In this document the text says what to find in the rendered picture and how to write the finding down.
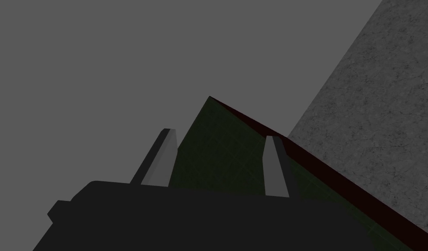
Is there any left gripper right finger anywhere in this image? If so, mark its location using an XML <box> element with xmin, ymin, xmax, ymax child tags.
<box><xmin>262</xmin><ymin>136</ymin><xmax>298</xmax><ymax>198</ymax></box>

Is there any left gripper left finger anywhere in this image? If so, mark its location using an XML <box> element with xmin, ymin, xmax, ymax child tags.
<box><xmin>129</xmin><ymin>128</ymin><xmax>179</xmax><ymax>188</ymax></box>

